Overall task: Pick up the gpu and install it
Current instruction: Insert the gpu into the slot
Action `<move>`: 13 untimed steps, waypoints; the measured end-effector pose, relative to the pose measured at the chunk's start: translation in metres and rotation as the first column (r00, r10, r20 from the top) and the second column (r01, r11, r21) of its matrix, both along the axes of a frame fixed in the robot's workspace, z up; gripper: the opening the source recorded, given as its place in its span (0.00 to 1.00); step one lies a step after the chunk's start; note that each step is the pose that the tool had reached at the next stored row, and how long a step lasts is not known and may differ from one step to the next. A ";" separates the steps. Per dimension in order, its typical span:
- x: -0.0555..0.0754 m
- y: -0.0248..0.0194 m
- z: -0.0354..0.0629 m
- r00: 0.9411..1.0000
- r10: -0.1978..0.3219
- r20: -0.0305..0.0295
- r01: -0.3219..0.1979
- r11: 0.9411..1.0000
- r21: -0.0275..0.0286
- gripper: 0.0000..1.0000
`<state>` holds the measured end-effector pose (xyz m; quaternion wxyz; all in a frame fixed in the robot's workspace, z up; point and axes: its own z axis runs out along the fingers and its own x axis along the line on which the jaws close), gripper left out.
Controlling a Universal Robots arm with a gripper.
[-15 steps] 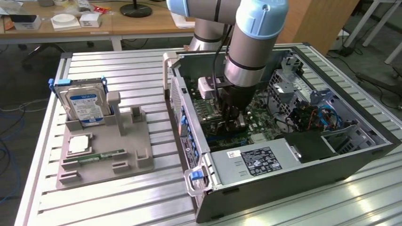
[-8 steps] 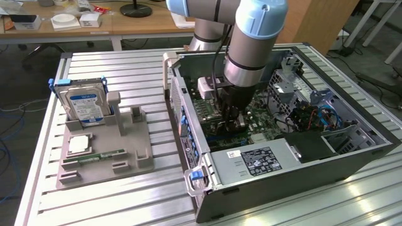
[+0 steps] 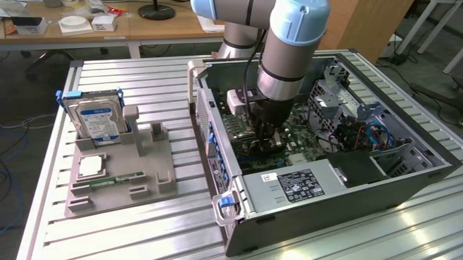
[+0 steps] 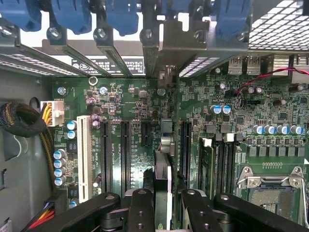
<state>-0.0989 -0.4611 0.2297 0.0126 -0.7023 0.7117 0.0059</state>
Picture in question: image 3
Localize clear plastic bag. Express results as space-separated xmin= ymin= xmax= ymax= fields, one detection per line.
xmin=0 ymin=1 xmax=28 ymax=18

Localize hard disk with blue caddy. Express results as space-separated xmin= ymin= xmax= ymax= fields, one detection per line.
xmin=55 ymin=86 xmax=126 ymax=148

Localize green Dell motherboard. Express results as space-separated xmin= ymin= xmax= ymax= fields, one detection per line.
xmin=217 ymin=108 xmax=327 ymax=174

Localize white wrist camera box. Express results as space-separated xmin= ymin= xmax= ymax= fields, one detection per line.
xmin=227 ymin=89 xmax=253 ymax=116

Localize small white labelled box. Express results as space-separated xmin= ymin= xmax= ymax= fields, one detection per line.
xmin=90 ymin=15 xmax=119 ymax=32

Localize wooden desk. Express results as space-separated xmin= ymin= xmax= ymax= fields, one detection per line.
xmin=128 ymin=0 xmax=227 ymax=59
xmin=0 ymin=0 xmax=131 ymax=59

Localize black wire connector bundle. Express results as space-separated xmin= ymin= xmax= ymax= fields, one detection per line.
xmin=331 ymin=120 xmax=369 ymax=152

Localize black stand foot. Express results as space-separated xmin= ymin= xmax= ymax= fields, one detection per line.
xmin=410 ymin=82 xmax=463 ymax=108

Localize white papers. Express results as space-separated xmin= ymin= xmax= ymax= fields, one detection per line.
xmin=197 ymin=15 xmax=226 ymax=33

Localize black and grey PC case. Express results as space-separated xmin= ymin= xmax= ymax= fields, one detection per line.
xmin=186 ymin=53 xmax=463 ymax=257

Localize silver CPU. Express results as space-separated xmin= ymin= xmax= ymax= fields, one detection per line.
xmin=79 ymin=156 xmax=106 ymax=177

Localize grey power supply unit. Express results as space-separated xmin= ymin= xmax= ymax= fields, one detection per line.
xmin=242 ymin=159 xmax=350 ymax=216

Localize black round lamp base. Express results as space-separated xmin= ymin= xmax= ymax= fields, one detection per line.
xmin=136 ymin=0 xmax=178 ymax=21

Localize blue expansion slot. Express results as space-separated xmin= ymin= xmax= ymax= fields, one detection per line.
xmin=239 ymin=154 xmax=287 ymax=167

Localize black plastic cover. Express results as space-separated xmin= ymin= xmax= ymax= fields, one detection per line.
xmin=331 ymin=151 xmax=391 ymax=188

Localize wooden cabinet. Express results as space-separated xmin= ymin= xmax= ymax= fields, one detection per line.
xmin=318 ymin=0 xmax=415 ymax=63

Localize white round-topped square block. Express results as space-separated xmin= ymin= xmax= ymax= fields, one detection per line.
xmin=58 ymin=15 xmax=94 ymax=36

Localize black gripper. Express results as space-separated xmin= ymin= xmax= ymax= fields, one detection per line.
xmin=253 ymin=97 xmax=294 ymax=130

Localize power supply rating label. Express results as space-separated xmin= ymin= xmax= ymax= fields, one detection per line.
xmin=279 ymin=169 xmax=326 ymax=203

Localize black office chair base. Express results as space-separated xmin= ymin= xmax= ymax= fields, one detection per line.
xmin=22 ymin=48 xmax=110 ymax=79

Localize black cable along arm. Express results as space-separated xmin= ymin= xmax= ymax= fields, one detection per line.
xmin=243 ymin=25 xmax=271 ymax=120

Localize white table frame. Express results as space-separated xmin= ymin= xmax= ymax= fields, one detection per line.
xmin=397 ymin=0 xmax=463 ymax=74

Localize grey printed parts rack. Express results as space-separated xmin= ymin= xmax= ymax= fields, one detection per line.
xmin=64 ymin=105 xmax=181 ymax=219

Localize white box with dark top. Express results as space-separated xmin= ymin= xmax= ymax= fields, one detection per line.
xmin=14 ymin=16 xmax=48 ymax=35

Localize green RAM stick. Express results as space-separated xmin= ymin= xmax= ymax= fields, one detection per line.
xmin=72 ymin=173 xmax=146 ymax=188

